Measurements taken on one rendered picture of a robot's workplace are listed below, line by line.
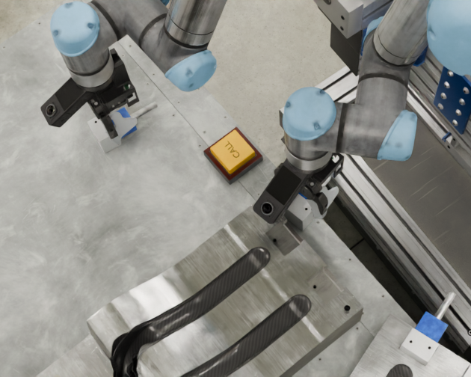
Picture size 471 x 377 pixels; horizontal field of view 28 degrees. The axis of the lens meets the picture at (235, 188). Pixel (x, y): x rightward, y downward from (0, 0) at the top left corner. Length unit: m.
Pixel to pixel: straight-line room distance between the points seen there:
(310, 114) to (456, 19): 0.40
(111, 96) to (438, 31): 0.76
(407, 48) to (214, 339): 0.57
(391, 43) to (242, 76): 1.43
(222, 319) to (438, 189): 0.96
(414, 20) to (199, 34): 0.32
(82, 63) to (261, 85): 1.28
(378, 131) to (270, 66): 1.42
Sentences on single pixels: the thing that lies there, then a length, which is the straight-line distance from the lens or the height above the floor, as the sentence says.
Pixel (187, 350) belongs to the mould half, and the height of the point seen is 0.91.
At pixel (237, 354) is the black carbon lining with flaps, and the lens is 1.57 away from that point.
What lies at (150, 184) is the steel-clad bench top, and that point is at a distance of 1.76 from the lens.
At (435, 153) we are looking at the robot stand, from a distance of 2.43.
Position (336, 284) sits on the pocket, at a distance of 1.60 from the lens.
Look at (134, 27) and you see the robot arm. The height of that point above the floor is 1.17.
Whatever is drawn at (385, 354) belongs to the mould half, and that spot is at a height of 0.86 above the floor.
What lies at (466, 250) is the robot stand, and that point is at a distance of 2.35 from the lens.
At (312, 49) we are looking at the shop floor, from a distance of 2.79.
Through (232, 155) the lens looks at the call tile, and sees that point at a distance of 1.72.
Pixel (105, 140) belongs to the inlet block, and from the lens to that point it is 1.76.
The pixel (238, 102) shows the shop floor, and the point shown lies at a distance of 2.71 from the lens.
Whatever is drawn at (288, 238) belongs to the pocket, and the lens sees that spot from 1.63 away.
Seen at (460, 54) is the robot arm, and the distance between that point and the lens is 1.05.
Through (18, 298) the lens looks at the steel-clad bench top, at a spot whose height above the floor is 0.80.
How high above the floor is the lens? 2.41
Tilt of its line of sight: 68 degrees down
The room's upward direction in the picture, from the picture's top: 10 degrees counter-clockwise
